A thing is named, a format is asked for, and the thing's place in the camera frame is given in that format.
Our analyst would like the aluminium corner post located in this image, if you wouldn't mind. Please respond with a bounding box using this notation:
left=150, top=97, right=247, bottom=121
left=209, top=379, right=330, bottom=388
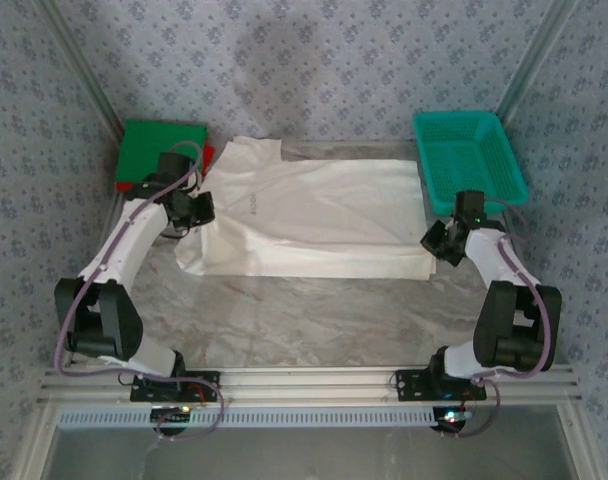
left=497, top=0, right=581, bottom=124
left=33, top=0, right=126, bottom=146

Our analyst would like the red folded t-shirt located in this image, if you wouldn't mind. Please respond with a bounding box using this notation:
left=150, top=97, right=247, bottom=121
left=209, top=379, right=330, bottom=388
left=114, top=143, right=216, bottom=194

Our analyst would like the long aluminium mounting rail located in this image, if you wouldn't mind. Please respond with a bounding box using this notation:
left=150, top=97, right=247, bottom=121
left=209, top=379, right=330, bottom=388
left=36, top=365, right=583, bottom=405

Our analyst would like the green folded t-shirt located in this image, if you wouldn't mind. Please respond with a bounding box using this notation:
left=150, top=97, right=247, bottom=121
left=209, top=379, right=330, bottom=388
left=116, top=118, right=209, bottom=184

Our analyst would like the grey slotted cable duct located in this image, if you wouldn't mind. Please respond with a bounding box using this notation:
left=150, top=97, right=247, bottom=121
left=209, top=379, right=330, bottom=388
left=56, top=405, right=435, bottom=430

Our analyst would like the black controller board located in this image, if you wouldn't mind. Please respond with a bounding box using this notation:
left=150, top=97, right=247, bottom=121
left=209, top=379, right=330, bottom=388
left=150, top=405, right=194, bottom=435
left=430, top=407, right=474, bottom=435

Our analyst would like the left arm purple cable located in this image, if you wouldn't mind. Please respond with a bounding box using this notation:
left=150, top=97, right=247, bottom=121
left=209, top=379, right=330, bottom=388
left=53, top=141, right=225, bottom=442

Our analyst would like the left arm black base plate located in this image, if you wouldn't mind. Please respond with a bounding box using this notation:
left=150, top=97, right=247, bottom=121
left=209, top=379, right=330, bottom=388
left=129, top=370, right=221, bottom=404

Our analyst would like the teal plastic basket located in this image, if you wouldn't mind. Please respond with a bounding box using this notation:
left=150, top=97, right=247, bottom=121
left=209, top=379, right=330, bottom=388
left=412, top=110, right=531, bottom=214

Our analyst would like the white t-shirt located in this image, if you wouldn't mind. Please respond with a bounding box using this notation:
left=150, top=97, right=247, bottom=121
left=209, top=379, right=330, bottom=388
left=173, top=134, right=439, bottom=281

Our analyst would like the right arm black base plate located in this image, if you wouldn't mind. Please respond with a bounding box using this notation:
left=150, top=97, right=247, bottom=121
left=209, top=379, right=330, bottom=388
left=394, top=368, right=488, bottom=403

